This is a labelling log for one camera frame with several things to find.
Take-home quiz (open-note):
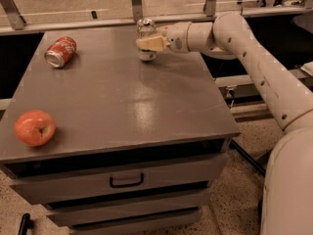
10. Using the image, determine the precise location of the red apple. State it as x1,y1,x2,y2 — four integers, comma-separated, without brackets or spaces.
14,110,56,147

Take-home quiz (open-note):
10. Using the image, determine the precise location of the black metal stand leg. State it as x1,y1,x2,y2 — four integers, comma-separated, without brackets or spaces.
230,140,266,176

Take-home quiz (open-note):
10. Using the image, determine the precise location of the white green 7up can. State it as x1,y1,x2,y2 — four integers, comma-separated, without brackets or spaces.
137,19,157,62

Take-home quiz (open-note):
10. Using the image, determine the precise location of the black drawer handle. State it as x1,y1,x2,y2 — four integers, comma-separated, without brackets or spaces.
109,172,145,189

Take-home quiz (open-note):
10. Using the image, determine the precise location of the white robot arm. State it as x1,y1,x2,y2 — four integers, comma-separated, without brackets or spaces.
136,13,313,235

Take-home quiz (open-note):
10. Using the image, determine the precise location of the red soda can lying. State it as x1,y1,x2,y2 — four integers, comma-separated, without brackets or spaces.
45,36,77,69

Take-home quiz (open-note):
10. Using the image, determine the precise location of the middle grey drawer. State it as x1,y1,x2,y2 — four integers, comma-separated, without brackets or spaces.
48,182,210,227

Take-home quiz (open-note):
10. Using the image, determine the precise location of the black object on floor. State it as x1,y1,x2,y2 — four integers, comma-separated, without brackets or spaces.
18,212,33,235

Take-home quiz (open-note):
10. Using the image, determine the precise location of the grey drawer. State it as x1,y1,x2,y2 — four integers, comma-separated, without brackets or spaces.
69,208,201,235
48,182,210,227
11,153,228,205

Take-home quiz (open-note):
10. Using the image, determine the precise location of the top grey drawer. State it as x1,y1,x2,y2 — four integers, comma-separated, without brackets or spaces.
11,153,228,205

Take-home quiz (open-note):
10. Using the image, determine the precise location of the bottom grey drawer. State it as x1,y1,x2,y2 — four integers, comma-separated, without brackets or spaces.
69,208,201,235

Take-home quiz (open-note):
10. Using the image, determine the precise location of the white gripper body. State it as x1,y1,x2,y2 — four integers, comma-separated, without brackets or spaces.
166,22,191,53

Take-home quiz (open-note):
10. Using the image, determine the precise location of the grey drawer cabinet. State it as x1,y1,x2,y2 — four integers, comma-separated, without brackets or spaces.
0,23,242,235

